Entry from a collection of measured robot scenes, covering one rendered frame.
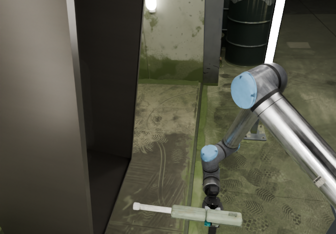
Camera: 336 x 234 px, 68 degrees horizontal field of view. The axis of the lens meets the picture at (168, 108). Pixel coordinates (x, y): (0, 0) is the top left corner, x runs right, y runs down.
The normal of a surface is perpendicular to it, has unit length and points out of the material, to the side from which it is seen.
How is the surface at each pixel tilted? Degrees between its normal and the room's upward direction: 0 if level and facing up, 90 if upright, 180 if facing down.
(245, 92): 87
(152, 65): 90
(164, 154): 0
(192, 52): 90
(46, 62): 90
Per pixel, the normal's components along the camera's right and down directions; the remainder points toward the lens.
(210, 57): -0.16, 0.59
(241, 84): -0.88, 0.28
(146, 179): -0.06, -0.80
